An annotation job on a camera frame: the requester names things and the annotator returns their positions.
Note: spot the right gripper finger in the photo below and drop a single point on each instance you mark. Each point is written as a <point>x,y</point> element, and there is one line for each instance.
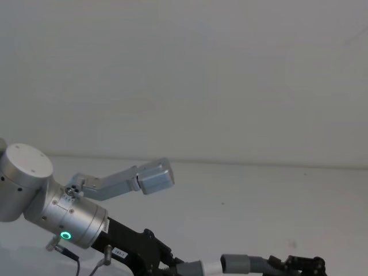
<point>276,262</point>
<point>310,266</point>

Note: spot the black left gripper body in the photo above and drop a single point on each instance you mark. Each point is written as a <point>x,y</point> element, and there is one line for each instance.
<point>135,247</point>

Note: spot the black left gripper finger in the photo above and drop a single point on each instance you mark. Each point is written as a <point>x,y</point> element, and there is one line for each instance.
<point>172,266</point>

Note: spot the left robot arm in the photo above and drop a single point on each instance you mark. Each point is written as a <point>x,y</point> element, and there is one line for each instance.
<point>26,172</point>

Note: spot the white table cloth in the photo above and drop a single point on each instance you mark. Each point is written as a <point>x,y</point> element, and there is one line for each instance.
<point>258,207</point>

